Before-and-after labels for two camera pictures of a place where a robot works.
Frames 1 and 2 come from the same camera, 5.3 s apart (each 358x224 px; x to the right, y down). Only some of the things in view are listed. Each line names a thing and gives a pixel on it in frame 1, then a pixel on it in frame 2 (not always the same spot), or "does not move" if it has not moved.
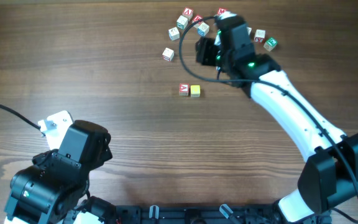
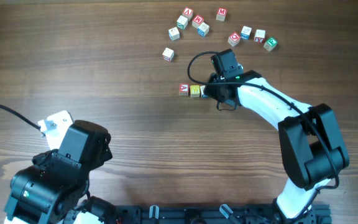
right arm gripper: x=205 y=51 to x=209 y=91
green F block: x=270 y=43 does not move
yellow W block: x=195 y=91 does not move
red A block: x=184 y=89 does not move
